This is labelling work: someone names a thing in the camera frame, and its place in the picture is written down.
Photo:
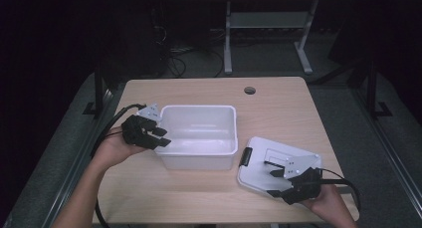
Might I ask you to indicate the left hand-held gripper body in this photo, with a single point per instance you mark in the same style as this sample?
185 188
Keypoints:
136 131

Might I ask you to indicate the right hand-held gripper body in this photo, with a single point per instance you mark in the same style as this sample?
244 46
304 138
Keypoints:
305 184

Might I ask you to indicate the white bin lid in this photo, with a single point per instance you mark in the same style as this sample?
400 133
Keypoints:
258 168

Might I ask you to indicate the white plastic storage box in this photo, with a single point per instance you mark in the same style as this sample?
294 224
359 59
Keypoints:
199 135

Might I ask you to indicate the person's right hand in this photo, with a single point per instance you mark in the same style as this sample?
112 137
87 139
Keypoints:
328 201

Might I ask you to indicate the person's left hand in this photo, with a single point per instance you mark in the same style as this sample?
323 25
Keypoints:
112 151

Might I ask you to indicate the black metal post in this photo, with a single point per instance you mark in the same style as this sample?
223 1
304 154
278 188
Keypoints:
98 88
371 88

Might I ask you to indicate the aluminium frame rail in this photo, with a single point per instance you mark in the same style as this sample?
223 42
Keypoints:
76 161
391 155

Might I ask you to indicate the grey metal table frame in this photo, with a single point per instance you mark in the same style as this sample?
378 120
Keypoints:
265 20

